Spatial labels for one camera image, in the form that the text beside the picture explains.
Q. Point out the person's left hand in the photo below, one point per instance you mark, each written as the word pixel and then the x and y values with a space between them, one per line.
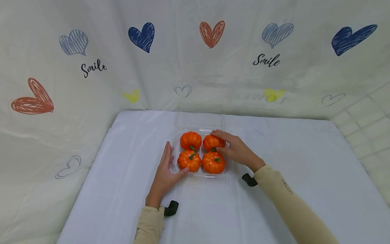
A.
pixel 163 183

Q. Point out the person's right hand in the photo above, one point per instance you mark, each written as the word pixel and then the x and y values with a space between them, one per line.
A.
pixel 240 154

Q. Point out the person's left thumb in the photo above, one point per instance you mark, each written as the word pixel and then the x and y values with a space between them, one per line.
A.
pixel 179 174

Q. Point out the person's left fingers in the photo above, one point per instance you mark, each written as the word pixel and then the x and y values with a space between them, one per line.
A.
pixel 167 157

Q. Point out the person's right thumb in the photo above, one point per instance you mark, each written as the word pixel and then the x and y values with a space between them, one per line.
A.
pixel 223 151

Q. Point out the person's right index finger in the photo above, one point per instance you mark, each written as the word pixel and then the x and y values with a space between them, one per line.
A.
pixel 222 134

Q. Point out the small orange toy pumpkin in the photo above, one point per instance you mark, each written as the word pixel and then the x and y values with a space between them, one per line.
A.
pixel 213 164
pixel 211 143
pixel 190 139
pixel 188 162

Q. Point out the clear plastic clamshell box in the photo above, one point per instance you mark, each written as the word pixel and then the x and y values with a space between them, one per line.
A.
pixel 176 139

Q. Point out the person's right forearm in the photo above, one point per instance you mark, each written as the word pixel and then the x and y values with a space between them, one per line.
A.
pixel 292 206

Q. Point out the person's left forearm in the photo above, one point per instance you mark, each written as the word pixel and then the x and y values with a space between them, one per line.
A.
pixel 150 225

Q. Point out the black wrist band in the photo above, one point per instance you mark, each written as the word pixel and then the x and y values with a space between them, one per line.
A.
pixel 249 180
pixel 171 208

